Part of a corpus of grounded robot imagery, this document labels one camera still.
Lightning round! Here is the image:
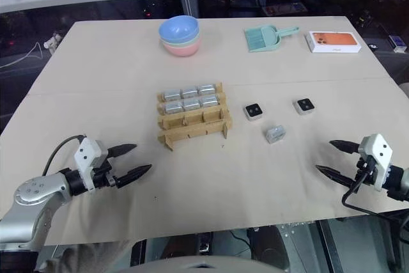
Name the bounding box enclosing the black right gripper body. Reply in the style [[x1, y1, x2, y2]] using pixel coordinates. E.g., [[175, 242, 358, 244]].
[[351, 154, 376, 188]]

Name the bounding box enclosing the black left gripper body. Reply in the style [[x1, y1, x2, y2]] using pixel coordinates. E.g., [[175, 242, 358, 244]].
[[91, 148, 121, 190]]

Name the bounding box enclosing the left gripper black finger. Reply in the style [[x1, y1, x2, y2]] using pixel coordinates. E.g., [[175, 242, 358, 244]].
[[107, 144, 138, 159], [114, 164, 153, 189]]

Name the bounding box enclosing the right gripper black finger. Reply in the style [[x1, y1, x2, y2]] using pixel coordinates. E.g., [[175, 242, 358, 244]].
[[314, 164, 356, 187], [328, 139, 360, 155]]

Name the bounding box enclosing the wooden slotted rack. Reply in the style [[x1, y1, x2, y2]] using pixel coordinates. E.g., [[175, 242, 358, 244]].
[[156, 81, 235, 152]]

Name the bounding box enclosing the white orange phone box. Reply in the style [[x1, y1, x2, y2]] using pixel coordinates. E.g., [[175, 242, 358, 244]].
[[304, 30, 363, 54]]

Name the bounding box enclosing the blue white small box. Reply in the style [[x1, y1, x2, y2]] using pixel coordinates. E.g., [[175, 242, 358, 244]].
[[387, 33, 408, 54]]

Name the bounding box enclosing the dark rounded shape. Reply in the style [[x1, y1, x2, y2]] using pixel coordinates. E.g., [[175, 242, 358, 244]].
[[248, 224, 321, 269]]

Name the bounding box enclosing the pink plastic bowl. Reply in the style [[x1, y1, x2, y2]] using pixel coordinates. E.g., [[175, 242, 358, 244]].
[[160, 36, 203, 58]]

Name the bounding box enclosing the small white device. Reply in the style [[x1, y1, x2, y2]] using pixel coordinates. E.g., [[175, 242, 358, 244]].
[[43, 31, 63, 52]]

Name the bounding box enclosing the green plastic bowl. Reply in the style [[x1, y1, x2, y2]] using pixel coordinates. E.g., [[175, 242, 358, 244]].
[[160, 29, 201, 49]]

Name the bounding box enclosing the teal plastic dustpan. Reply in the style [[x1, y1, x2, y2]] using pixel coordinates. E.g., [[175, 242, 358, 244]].
[[245, 24, 301, 54]]

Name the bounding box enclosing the blue plastic bowl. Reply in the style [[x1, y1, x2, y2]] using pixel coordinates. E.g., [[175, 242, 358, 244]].
[[158, 15, 200, 44]]

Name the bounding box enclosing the teal hand brush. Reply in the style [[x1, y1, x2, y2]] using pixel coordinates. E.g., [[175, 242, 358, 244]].
[[244, 28, 266, 52]]

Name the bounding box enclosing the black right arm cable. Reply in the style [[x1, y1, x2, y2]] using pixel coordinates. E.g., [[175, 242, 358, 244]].
[[341, 155, 409, 220]]

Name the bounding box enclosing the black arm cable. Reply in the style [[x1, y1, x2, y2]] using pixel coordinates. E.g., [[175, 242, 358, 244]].
[[42, 134, 86, 176], [341, 155, 409, 220]]

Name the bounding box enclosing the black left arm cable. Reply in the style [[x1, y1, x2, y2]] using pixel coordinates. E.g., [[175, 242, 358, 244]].
[[42, 134, 86, 176]]

